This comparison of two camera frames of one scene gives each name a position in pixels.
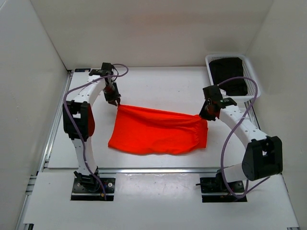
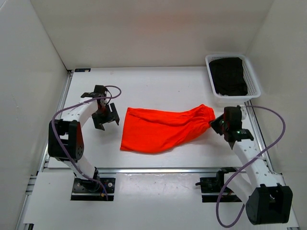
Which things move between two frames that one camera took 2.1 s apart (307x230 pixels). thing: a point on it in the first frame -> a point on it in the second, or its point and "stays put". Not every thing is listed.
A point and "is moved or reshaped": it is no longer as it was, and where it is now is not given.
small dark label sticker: x=81 y=70 stays put
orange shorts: x=150 y=131 is moved or reshaped
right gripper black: x=204 y=115 -> x=214 y=124
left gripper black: x=115 y=96 -> x=99 y=121
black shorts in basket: x=224 y=68 stays put
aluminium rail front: x=145 y=170 stays put
